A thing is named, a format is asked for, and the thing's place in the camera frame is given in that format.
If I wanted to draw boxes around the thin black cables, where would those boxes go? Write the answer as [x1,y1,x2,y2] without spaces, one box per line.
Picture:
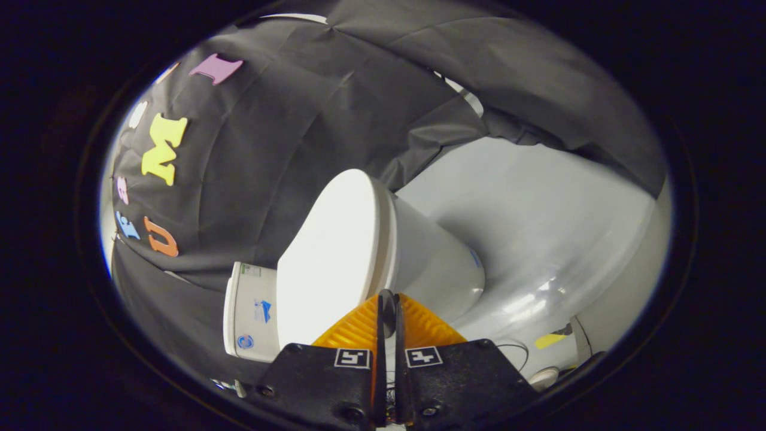
[496,332,594,373]

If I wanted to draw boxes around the black backdrop cloth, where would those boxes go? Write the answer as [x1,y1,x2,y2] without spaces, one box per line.
[110,0,668,385]

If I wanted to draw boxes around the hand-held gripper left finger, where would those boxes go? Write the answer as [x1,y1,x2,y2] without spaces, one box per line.
[248,293,387,429]

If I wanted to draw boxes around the small white round object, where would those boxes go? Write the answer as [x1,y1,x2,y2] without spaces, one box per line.
[529,366,561,391]

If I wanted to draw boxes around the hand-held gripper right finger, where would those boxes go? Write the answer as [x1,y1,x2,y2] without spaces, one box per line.
[392,293,540,429]

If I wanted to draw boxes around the white toilet lid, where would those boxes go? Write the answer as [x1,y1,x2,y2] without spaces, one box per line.
[276,168,401,373]

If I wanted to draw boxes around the white toilet bowl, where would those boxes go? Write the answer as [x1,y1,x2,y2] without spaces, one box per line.
[383,195,487,324]

